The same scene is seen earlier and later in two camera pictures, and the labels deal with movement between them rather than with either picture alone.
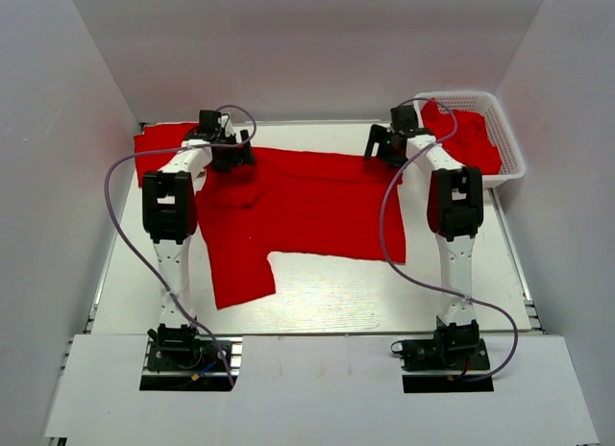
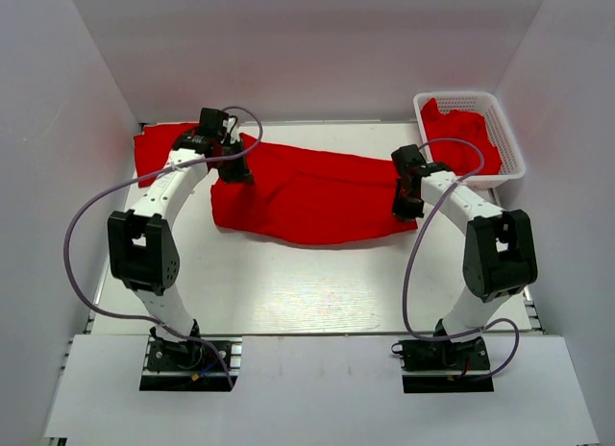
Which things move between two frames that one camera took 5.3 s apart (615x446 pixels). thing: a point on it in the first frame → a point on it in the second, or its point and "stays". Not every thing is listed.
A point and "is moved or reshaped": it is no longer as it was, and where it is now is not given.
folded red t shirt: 157,144 stays
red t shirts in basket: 464,136 stays
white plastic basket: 485,104 stays
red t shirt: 297,201 is moved or reshaped
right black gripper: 378,135 → 403,212
